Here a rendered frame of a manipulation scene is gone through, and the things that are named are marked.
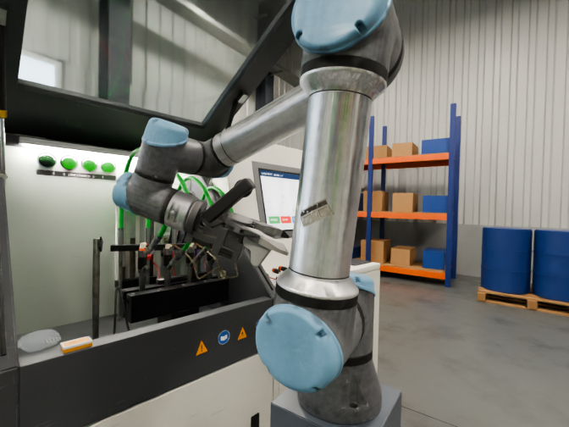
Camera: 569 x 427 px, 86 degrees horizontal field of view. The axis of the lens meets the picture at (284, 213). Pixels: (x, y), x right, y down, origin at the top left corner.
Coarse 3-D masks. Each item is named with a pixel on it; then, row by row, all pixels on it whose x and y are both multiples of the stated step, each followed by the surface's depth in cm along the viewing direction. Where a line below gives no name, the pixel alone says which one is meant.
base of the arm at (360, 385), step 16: (352, 368) 50; (368, 368) 52; (336, 384) 50; (352, 384) 50; (368, 384) 51; (304, 400) 52; (320, 400) 50; (336, 400) 49; (352, 400) 50; (368, 400) 50; (320, 416) 50; (336, 416) 49; (352, 416) 49; (368, 416) 50
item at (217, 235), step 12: (204, 204) 61; (192, 216) 58; (228, 216) 58; (240, 216) 63; (192, 228) 59; (204, 228) 60; (216, 228) 60; (228, 228) 58; (192, 240) 61; (204, 240) 60; (216, 240) 58; (228, 240) 59; (240, 240) 59; (216, 252) 58; (228, 252) 59; (240, 252) 59
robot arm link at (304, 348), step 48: (336, 0) 35; (384, 0) 33; (336, 48) 35; (384, 48) 37; (336, 96) 37; (336, 144) 38; (336, 192) 38; (336, 240) 39; (288, 288) 39; (336, 288) 39; (288, 336) 38; (336, 336) 37; (288, 384) 39
